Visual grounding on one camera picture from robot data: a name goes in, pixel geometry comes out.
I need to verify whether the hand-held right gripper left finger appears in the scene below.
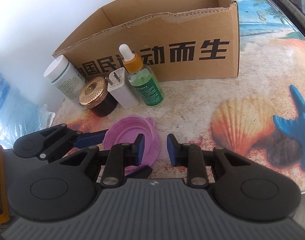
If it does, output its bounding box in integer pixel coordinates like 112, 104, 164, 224
46, 133, 145, 187

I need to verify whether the dark jar with gold lid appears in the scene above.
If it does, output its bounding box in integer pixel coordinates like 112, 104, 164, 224
79, 77, 118, 117

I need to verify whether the green dropper bottle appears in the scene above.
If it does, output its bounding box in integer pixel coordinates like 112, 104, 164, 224
119, 44, 165, 108

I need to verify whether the pink collapsible bowl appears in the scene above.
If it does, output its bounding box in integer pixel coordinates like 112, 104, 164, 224
102, 115, 162, 178

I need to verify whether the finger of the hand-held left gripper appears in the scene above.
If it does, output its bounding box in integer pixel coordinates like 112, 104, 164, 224
124, 166, 153, 180
39, 123, 109, 163

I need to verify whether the brown cardboard box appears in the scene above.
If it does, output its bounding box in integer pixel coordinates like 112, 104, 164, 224
52, 0, 240, 83

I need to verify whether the white charger plug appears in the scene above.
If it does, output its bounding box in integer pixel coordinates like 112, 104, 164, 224
106, 70, 139, 110

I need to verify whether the white pill bottle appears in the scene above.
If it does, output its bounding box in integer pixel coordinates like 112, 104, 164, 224
44, 55, 88, 112

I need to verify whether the blue-green plastic bag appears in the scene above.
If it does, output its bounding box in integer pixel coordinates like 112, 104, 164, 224
0, 65, 53, 140

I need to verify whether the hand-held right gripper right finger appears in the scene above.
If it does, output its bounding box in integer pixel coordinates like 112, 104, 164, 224
167, 133, 262, 188

